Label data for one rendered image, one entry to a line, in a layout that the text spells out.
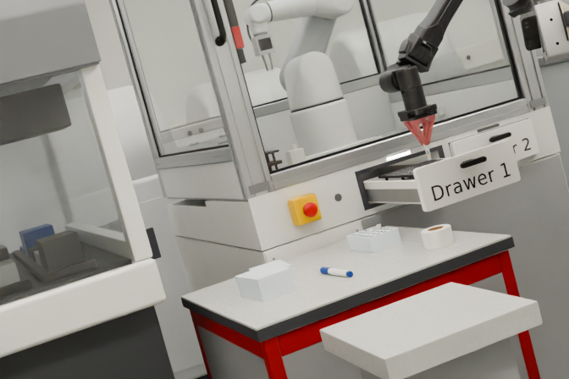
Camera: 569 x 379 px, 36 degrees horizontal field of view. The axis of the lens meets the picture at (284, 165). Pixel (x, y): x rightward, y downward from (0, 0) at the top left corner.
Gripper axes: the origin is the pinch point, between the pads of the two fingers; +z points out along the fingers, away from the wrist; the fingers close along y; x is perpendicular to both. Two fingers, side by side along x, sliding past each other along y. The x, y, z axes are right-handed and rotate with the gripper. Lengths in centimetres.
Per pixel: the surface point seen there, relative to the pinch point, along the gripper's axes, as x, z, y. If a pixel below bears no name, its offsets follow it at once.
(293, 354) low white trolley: 62, 27, -37
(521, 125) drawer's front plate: -45, 7, 22
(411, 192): 9.2, 10.8, -3.2
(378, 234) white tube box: 23.3, 17.1, -7.5
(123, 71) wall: -1, -54, 347
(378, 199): 9.5, 13.1, 15.9
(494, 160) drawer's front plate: -11.8, 8.5, -10.6
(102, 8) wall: 1, -95, 348
